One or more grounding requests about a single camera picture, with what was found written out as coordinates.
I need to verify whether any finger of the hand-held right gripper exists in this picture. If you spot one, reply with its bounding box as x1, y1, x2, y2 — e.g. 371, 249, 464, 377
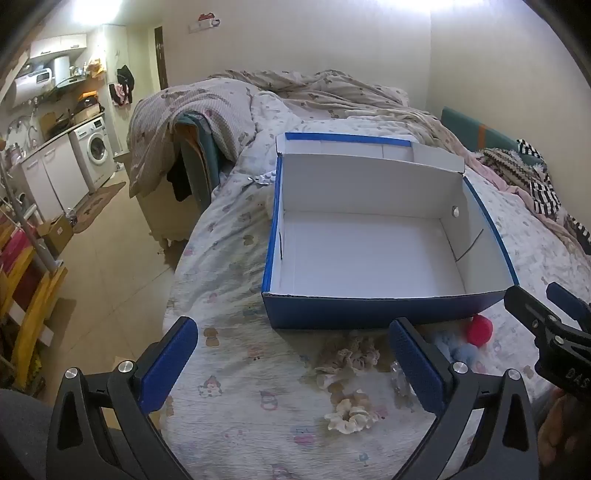
546, 281, 591, 334
504, 286, 563, 343

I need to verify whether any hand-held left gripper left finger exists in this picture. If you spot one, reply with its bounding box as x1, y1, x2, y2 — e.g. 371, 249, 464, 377
46, 316, 199, 480

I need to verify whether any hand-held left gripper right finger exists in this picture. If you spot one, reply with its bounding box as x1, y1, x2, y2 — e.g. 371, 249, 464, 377
389, 318, 541, 480

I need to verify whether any clear plastic packet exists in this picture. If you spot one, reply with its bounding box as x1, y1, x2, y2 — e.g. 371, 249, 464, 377
389, 362, 419, 409

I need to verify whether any light blue fluffy headband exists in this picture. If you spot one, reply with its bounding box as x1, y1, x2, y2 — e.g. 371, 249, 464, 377
431, 330, 481, 366

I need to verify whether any tan lace scrunchie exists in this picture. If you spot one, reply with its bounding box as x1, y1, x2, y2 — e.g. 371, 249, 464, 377
314, 335, 382, 386

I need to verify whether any cream scrunchie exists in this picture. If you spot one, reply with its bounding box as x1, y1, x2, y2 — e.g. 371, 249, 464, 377
323, 396, 376, 435

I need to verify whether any blue cardboard box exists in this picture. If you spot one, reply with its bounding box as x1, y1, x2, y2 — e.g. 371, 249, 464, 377
261, 132, 520, 330

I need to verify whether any person's right hand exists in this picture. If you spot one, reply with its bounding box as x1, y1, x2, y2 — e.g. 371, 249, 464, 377
538, 391, 591, 464

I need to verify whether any red ball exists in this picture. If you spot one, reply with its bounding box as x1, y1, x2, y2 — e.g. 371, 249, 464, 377
465, 315, 493, 347

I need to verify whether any black white striped garment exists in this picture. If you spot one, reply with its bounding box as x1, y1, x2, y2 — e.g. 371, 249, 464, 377
515, 137, 591, 254

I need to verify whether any beige wooden bed base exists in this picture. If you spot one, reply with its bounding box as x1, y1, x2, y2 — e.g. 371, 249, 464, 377
139, 175, 204, 247

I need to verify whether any patterned knit garment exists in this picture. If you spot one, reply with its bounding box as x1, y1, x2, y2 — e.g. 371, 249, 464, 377
478, 148, 536, 185

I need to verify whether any yellow rack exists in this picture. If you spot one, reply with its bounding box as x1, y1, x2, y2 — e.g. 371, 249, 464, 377
0, 222, 69, 393

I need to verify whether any brown cardboard box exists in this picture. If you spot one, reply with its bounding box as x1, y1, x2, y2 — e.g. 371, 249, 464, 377
37, 213, 75, 257

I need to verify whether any brown door mat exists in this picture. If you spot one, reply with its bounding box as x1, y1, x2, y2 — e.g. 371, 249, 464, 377
71, 181, 126, 234

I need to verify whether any black cloth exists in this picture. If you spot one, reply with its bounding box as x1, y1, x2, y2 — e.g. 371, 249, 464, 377
167, 159, 193, 202

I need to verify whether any teal headboard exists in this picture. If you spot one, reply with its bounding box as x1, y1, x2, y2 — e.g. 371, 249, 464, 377
441, 107, 520, 155

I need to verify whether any white floor cabinet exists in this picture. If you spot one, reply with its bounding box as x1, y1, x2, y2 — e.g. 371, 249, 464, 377
21, 136, 90, 222

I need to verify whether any teal cloth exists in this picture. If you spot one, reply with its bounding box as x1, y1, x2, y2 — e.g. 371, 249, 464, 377
173, 113, 219, 208

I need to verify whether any white washing machine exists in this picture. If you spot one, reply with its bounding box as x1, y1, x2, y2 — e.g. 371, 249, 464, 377
69, 115, 116, 192

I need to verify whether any beige printed quilt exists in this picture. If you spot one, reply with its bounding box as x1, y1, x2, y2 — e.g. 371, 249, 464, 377
127, 69, 472, 199

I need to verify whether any pink hanging garment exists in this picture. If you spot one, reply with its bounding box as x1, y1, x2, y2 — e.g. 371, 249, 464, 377
109, 83, 132, 108

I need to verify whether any dark door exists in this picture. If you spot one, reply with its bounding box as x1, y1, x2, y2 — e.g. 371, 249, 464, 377
154, 26, 168, 89

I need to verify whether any white water heater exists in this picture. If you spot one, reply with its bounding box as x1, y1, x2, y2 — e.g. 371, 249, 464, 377
11, 67, 54, 109

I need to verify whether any white wall cabinet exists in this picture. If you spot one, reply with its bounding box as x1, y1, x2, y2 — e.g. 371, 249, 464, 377
28, 33, 88, 60

